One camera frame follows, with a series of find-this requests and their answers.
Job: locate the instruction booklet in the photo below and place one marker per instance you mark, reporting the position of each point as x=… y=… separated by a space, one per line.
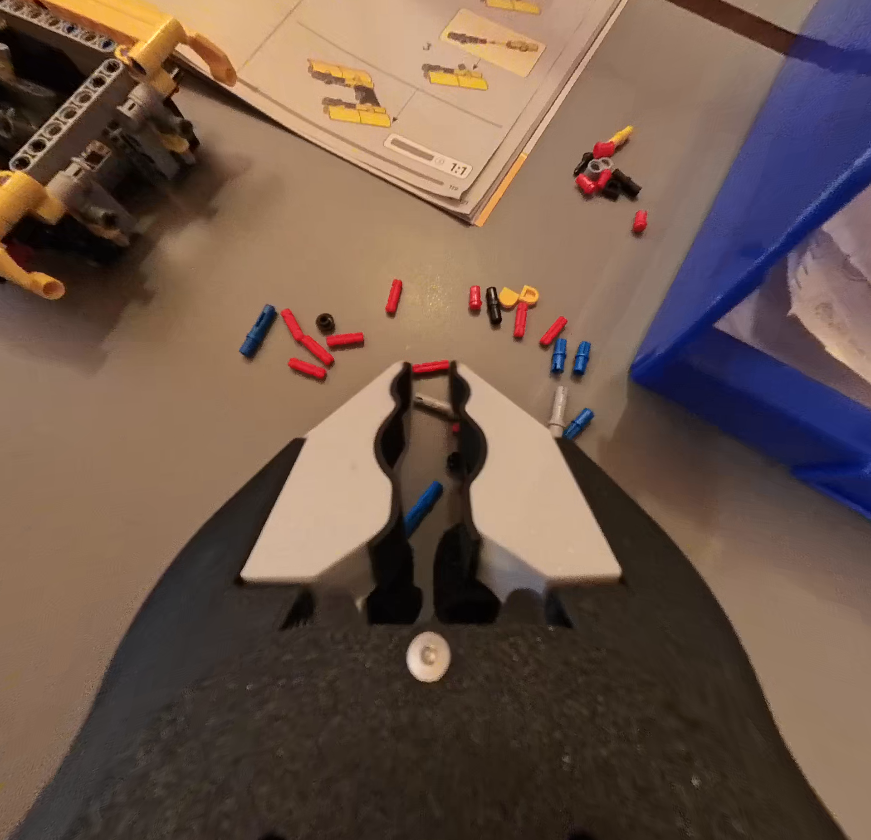
x=340 y=9

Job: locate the red friction pin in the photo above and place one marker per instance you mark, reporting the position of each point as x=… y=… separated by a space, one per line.
x=431 y=367

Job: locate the yellow brick toy car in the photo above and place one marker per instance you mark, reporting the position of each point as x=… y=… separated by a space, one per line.
x=81 y=105

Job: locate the grey desk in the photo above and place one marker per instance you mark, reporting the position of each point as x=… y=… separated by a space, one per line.
x=204 y=445

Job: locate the scattered small coloured pins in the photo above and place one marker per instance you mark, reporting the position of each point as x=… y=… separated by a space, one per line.
x=345 y=340

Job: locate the brown desk divider strip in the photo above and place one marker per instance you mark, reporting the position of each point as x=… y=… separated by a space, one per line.
x=714 y=9

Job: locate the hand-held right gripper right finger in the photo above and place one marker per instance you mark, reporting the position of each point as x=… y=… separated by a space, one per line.
x=537 y=513

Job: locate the blue storage bin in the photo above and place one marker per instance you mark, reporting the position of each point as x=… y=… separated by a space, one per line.
x=748 y=241

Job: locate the crumpled white paper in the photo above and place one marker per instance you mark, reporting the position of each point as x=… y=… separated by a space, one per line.
x=830 y=295

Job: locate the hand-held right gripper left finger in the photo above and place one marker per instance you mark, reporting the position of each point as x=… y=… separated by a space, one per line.
x=320 y=513

